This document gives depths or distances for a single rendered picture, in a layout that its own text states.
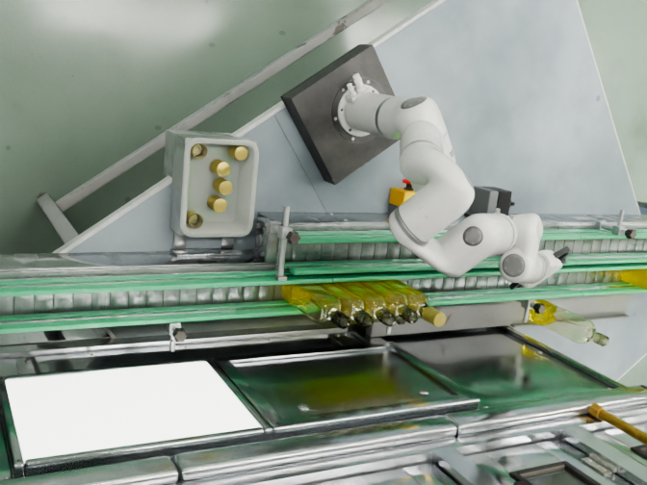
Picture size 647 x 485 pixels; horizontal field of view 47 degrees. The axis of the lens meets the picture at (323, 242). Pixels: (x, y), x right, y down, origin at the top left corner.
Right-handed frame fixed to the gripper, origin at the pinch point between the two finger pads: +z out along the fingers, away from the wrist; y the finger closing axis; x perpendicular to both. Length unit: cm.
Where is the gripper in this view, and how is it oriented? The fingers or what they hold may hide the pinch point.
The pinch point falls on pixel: (546, 268)
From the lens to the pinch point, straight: 193.9
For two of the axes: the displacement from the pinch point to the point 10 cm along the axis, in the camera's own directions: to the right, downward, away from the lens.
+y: 7.2, -5.8, -3.8
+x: -4.8, -8.1, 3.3
